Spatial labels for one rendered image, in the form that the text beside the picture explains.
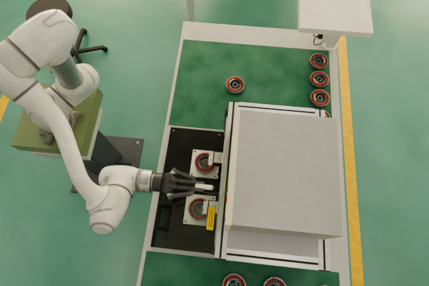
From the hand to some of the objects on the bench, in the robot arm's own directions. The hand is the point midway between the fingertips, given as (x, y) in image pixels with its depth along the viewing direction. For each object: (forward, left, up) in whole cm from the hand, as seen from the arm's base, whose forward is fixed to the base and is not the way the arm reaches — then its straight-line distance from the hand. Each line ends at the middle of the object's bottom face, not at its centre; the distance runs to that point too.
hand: (203, 186), depth 123 cm
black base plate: (-4, +7, -43) cm, 44 cm away
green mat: (+6, +74, -44) cm, 87 cm away
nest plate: (-8, +19, -41) cm, 46 cm away
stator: (-8, +19, -40) cm, 45 cm away
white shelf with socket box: (+36, +106, -45) cm, 121 cm away
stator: (+22, -34, -43) cm, 59 cm away
